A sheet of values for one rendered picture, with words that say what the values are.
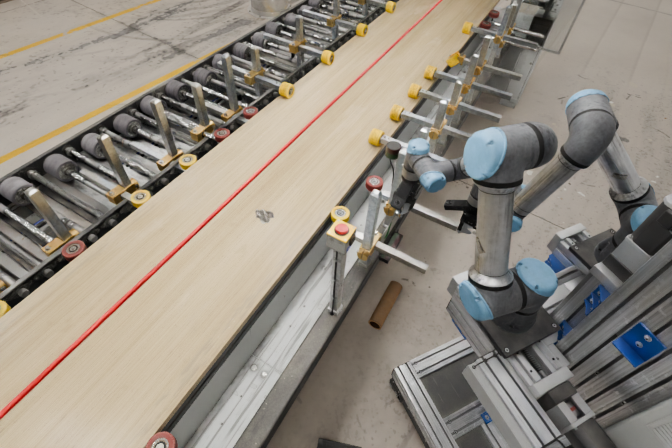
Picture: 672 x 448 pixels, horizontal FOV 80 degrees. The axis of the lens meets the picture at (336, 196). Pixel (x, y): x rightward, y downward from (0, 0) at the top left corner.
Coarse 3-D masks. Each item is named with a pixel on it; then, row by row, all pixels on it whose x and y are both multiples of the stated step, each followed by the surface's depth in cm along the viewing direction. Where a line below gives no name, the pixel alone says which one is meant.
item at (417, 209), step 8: (368, 192) 188; (384, 192) 185; (416, 208) 179; (424, 208) 180; (424, 216) 179; (432, 216) 177; (440, 216) 177; (440, 224) 177; (448, 224) 175; (456, 224) 174
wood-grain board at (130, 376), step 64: (448, 0) 334; (320, 64) 254; (384, 64) 258; (256, 128) 207; (320, 128) 209; (384, 128) 212; (192, 192) 175; (256, 192) 177; (320, 192) 178; (128, 256) 151; (192, 256) 153; (256, 256) 154; (0, 320) 132; (64, 320) 133; (128, 320) 134; (192, 320) 135; (0, 384) 119; (64, 384) 120; (128, 384) 121; (192, 384) 121
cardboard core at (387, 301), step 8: (392, 288) 240; (400, 288) 242; (384, 296) 237; (392, 296) 236; (384, 304) 232; (392, 304) 235; (376, 312) 229; (384, 312) 229; (376, 320) 225; (384, 320) 228; (376, 328) 229
